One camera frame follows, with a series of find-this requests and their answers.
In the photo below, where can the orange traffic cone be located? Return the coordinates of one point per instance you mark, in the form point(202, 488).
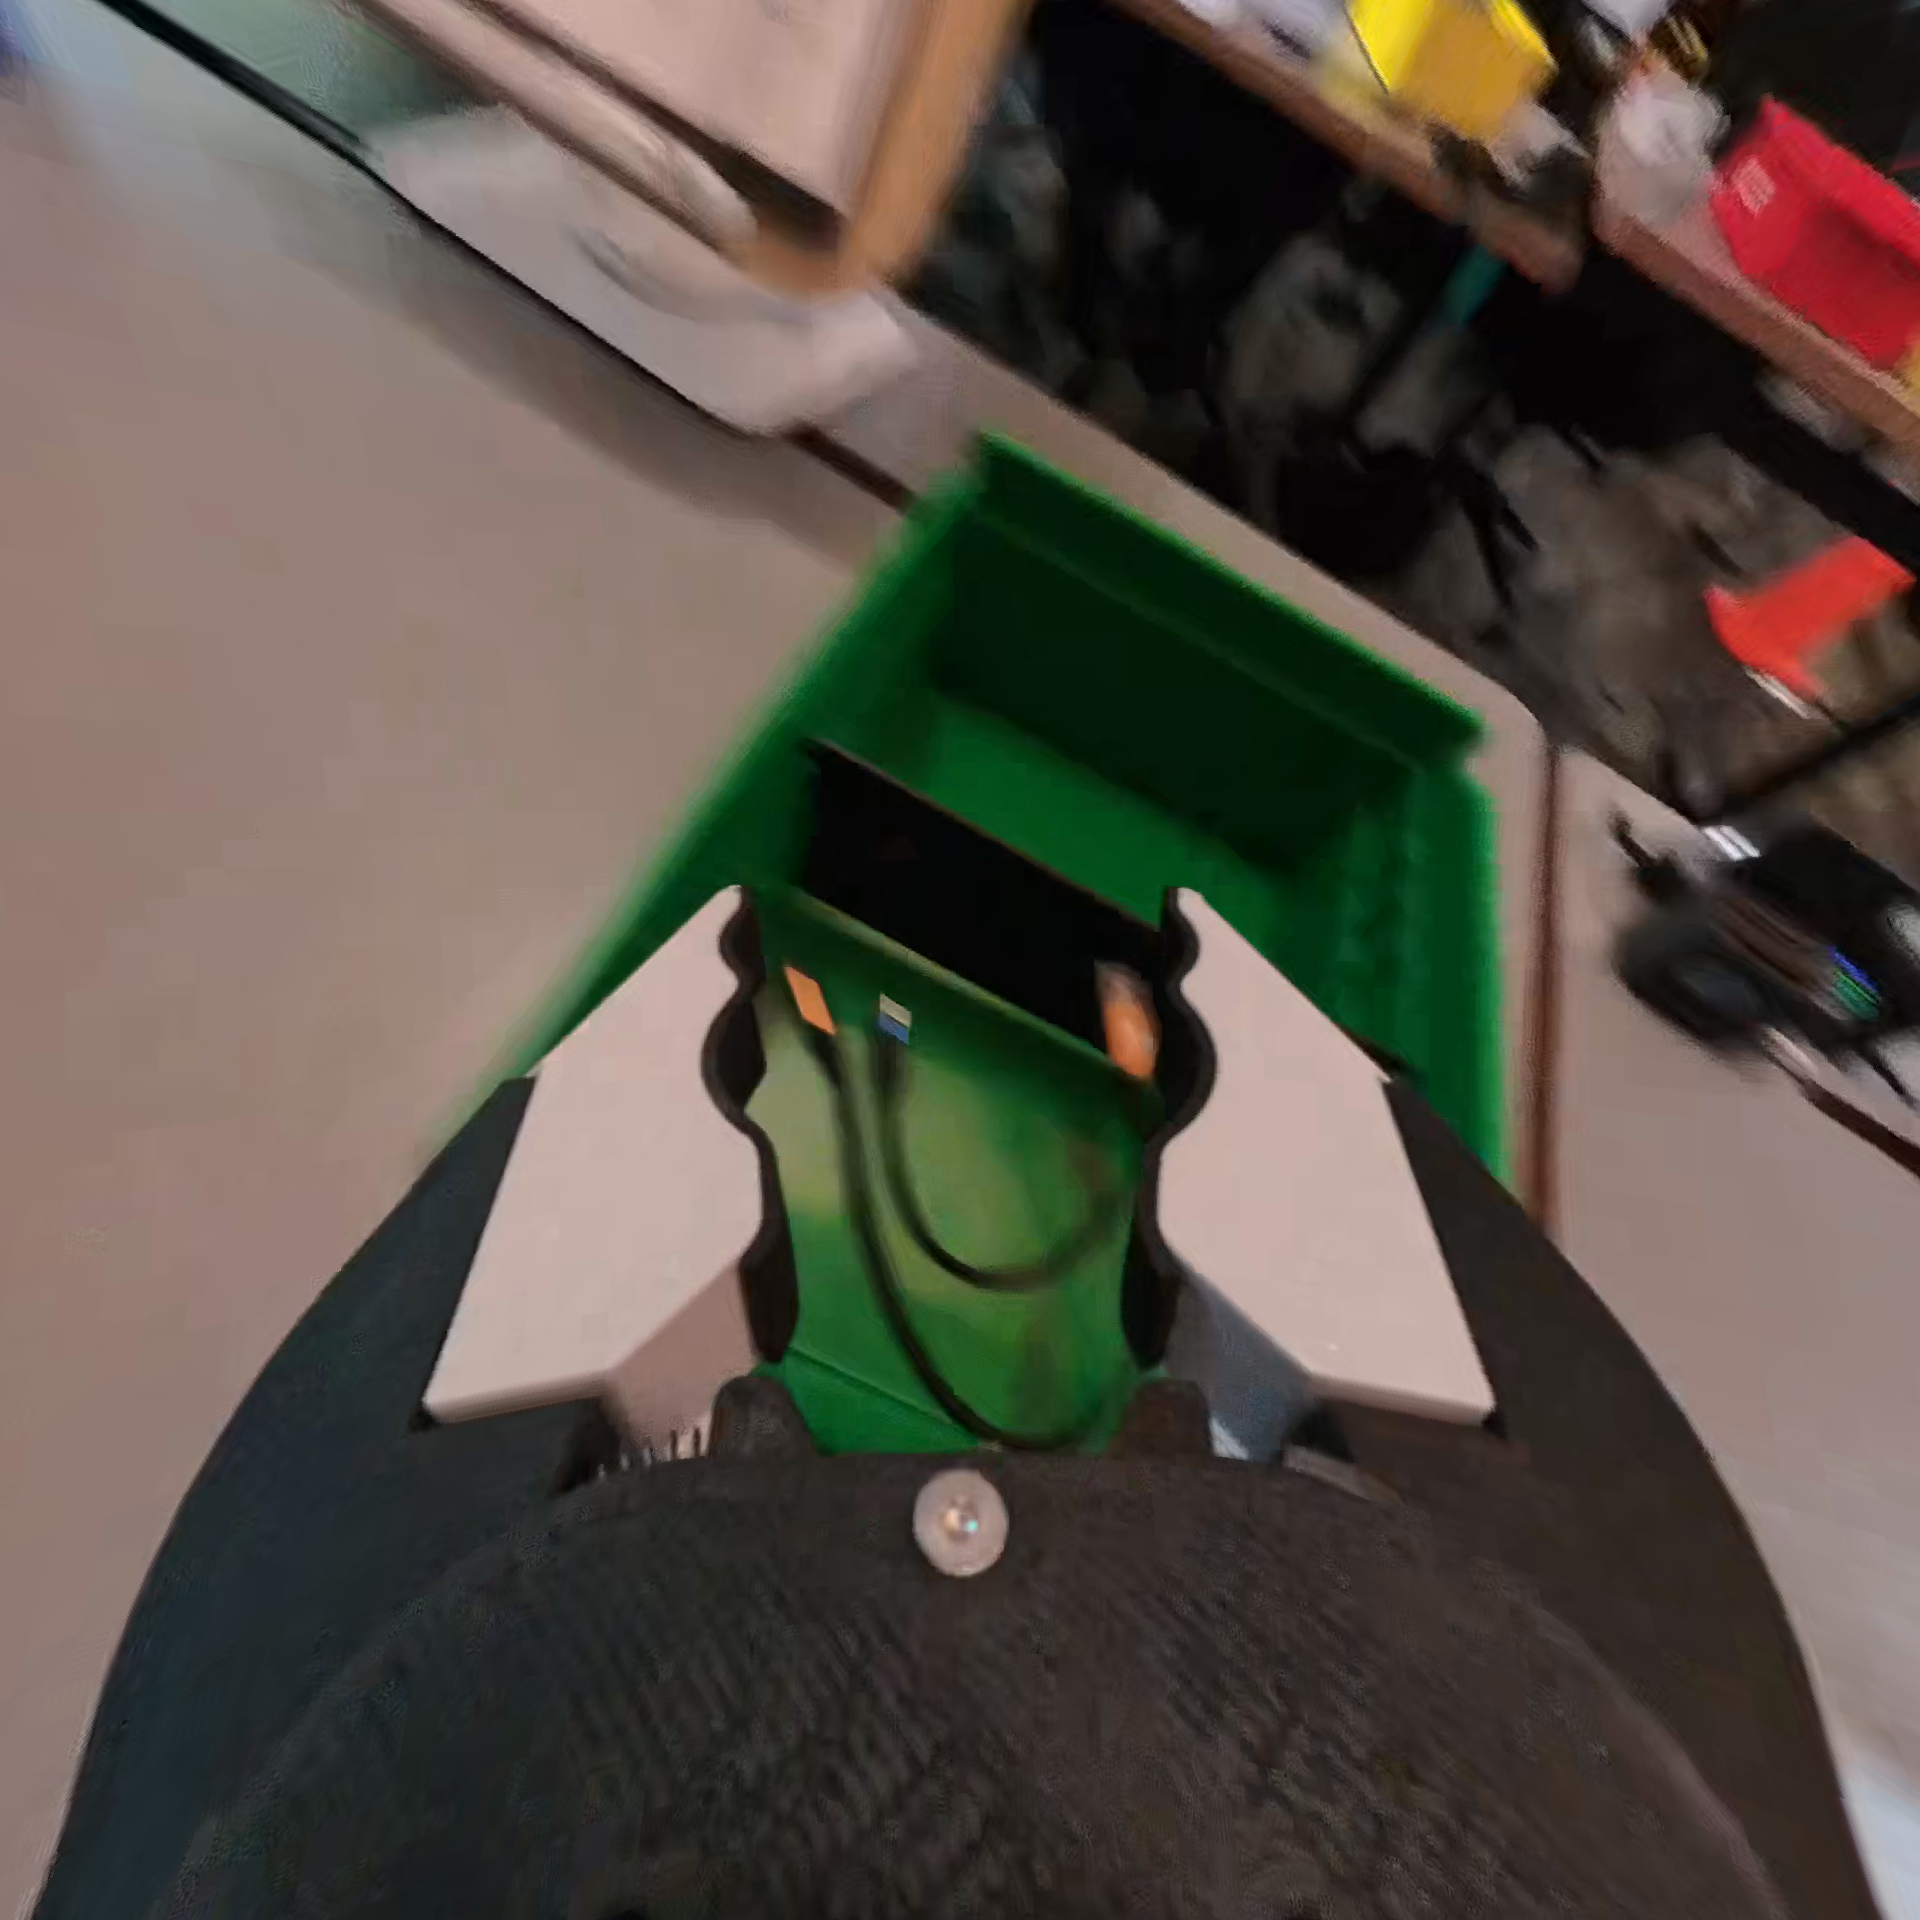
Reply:
point(1805, 609)

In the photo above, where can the green plastic bin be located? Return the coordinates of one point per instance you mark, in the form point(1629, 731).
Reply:
point(1078, 782)

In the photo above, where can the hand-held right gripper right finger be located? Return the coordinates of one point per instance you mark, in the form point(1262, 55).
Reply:
point(1302, 1200)

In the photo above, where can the printed instruction sheets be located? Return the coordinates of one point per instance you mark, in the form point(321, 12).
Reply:
point(673, 59)

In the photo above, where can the wooden document stand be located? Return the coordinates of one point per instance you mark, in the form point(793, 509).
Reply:
point(932, 151)

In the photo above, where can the small yellow bin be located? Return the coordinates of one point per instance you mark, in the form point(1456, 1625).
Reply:
point(1446, 54)

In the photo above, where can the red plastic bin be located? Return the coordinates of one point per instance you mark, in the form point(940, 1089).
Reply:
point(1823, 231)

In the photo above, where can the wooden-edged table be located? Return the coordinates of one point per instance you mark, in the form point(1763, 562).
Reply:
point(1679, 271)
point(1517, 239)

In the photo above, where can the black electronic device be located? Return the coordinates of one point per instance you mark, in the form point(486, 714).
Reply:
point(1726, 961)

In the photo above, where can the black bin divider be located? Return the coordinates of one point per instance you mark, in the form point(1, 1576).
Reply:
point(960, 887)

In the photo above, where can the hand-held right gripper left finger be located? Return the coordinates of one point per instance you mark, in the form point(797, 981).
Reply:
point(614, 1200)

